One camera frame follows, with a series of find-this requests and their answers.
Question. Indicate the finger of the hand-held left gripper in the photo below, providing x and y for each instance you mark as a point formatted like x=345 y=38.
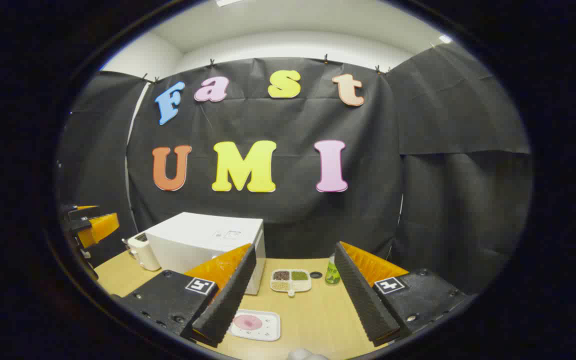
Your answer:
x=85 y=207
x=100 y=227

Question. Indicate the white microwave oven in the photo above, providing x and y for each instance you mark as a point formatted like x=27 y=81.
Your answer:
x=193 y=240

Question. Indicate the white toaster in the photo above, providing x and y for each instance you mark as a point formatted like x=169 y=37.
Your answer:
x=143 y=252

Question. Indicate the black backdrop cloth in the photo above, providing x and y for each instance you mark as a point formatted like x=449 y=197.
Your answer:
x=293 y=220

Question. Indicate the ceiling light panel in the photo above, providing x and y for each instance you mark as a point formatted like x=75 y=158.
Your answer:
x=228 y=2
x=445 y=39

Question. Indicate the green drink bottle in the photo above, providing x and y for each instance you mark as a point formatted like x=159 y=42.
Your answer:
x=332 y=274

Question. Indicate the divided white dish with beans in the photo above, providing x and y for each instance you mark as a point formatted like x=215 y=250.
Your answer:
x=290 y=286

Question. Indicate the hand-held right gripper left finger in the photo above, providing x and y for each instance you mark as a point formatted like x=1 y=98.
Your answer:
x=228 y=305

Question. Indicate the white plate with pink food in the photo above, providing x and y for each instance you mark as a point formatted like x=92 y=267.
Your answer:
x=263 y=327

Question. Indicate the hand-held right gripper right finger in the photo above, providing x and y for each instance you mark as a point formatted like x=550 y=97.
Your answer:
x=363 y=300

